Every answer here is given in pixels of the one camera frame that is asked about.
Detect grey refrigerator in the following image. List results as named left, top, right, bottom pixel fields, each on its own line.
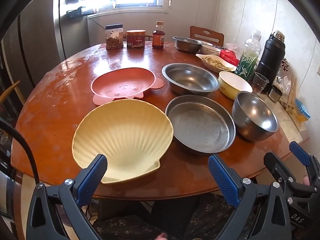
left=19, top=0, right=88, bottom=64

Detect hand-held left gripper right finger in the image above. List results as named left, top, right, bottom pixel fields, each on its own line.
left=208, top=154, right=292, bottom=240

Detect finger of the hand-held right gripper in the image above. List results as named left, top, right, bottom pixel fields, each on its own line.
left=263, top=151, right=317, bottom=200
left=289, top=141, right=320, bottom=188

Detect black cable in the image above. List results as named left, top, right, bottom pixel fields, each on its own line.
left=0, top=116, right=40, bottom=184

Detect black lid clear jar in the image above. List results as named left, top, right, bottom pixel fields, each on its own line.
left=105, top=24, right=124, bottom=50

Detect clear plastic bag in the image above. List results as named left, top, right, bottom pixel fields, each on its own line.
left=274, top=76, right=292, bottom=93

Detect black thermos flask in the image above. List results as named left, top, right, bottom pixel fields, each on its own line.
left=255, top=31, right=286, bottom=85

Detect brown wooden chair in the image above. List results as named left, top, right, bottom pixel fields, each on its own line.
left=189, top=26, right=225, bottom=47

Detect yellow shell-shaped plate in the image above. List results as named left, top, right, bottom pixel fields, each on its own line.
left=72, top=99, right=174, bottom=184

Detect wide steel bowl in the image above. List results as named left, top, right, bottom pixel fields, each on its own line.
left=161, top=63, right=220, bottom=97

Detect deep shiny steel bowl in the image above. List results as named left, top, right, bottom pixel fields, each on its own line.
left=232, top=91, right=279, bottom=142

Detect small steel cup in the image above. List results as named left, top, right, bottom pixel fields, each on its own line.
left=267, top=84, right=283, bottom=103

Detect amber sauce bottle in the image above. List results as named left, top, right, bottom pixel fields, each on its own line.
left=152, top=21, right=165, bottom=50

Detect yellow wooden armchair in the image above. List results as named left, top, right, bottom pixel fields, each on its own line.
left=0, top=80, right=25, bottom=105

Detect white printed ceramic bowl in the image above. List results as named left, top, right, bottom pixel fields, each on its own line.
left=200, top=42, right=221, bottom=55

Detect red label jar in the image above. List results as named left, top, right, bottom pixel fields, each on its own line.
left=126, top=29, right=146, bottom=49

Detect yellow ceramic bowl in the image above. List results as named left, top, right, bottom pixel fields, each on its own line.
left=218, top=71, right=253, bottom=100

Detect white plate with food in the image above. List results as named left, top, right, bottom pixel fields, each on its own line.
left=196, top=53, right=238, bottom=72

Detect pink bear-shaped plate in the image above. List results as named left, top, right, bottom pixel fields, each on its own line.
left=90, top=67, right=165, bottom=106

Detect green label plastic bottle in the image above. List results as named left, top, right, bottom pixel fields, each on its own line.
left=234, top=29, right=262, bottom=82

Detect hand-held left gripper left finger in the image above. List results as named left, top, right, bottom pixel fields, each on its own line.
left=26, top=154, right=108, bottom=240

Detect shallow steel pan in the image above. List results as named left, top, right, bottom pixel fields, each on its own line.
left=165, top=95, right=236, bottom=155

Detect clear plastic cup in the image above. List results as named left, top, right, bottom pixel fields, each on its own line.
left=252, top=72, right=270, bottom=94

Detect wooden stick bundle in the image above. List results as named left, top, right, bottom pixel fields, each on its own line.
left=286, top=75, right=300, bottom=114

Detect red tissue packet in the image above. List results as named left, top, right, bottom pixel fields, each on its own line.
left=219, top=44, right=243, bottom=65

